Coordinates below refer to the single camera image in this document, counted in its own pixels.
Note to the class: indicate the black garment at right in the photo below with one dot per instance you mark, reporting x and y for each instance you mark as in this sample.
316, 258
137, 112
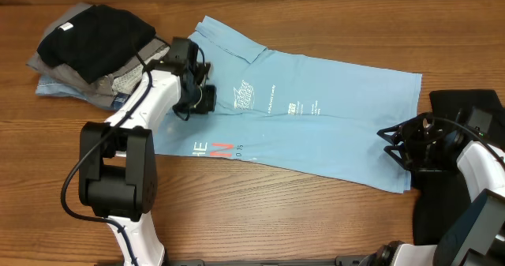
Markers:
444, 196

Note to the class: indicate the light blue printed t-shirt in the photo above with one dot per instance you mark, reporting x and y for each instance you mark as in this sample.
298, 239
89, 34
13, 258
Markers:
292, 111

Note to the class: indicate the folded blue denim garment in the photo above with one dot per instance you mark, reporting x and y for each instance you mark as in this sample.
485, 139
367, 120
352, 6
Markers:
48, 86

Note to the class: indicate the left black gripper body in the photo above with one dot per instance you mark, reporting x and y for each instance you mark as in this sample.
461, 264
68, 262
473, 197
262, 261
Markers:
200, 99

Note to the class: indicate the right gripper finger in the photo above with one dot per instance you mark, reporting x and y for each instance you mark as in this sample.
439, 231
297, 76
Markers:
400, 155
398, 133

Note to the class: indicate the folded grey garment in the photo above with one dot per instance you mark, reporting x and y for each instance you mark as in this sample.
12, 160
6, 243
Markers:
122, 80

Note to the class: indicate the folded black garment on stack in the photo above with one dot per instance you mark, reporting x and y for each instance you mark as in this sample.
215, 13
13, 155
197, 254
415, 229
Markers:
100, 40

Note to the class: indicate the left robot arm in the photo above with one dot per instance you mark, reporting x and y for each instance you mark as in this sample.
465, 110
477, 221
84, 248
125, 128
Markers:
117, 170

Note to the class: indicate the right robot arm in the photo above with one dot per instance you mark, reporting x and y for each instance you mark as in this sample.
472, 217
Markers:
477, 236

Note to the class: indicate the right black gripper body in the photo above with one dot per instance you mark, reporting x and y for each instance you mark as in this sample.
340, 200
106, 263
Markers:
421, 150

